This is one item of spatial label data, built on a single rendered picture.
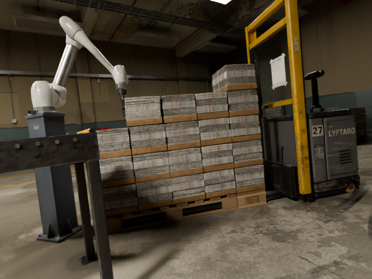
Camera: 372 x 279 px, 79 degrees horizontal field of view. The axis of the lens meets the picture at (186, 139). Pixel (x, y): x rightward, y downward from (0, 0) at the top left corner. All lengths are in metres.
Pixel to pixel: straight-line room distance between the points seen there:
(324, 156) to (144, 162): 1.60
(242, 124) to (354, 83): 6.07
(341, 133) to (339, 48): 5.84
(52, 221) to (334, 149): 2.50
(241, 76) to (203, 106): 0.44
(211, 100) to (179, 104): 0.29
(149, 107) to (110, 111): 6.89
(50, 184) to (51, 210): 0.21
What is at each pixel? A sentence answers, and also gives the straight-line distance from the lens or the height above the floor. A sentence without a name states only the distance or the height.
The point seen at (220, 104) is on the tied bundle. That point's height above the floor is 0.95.
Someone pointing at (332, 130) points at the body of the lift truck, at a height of 0.62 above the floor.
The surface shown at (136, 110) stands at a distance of 1.86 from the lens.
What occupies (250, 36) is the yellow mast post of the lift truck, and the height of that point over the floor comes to 1.75.
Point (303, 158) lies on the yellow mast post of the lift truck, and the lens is 2.19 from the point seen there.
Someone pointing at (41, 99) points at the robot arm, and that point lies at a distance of 2.11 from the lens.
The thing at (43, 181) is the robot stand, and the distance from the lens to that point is 2.13.
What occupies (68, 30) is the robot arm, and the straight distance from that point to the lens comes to 2.24.
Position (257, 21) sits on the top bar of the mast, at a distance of 2.76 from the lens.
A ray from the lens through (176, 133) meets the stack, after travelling 1.89.
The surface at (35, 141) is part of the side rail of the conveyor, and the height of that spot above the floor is 0.78.
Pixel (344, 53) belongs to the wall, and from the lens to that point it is 8.11.
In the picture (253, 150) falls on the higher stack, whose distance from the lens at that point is 2.13.
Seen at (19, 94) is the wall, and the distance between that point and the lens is 8.54.
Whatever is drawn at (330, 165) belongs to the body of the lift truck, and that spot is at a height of 0.30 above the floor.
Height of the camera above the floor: 0.78
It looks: 3 degrees down
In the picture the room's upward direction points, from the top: 6 degrees counter-clockwise
